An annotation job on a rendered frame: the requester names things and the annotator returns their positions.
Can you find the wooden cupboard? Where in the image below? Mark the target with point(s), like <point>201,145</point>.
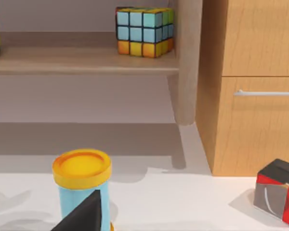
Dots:
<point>250,125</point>

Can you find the wooden drawer front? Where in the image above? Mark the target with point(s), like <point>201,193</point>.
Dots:
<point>260,134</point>

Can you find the blue can with yellow lid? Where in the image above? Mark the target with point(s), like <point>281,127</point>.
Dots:
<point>80,175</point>

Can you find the wooden cupboard door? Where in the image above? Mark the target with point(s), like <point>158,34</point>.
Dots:
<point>261,36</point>

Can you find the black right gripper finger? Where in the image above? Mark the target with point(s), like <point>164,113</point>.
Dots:
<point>86,214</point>

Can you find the pale wooden open shelf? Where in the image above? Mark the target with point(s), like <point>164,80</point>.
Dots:
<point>135,72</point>

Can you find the red black and grey box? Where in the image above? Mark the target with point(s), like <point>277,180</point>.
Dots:
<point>278,192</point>

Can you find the blue and yellow puzzle cube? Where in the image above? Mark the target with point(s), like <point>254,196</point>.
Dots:
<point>142,31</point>

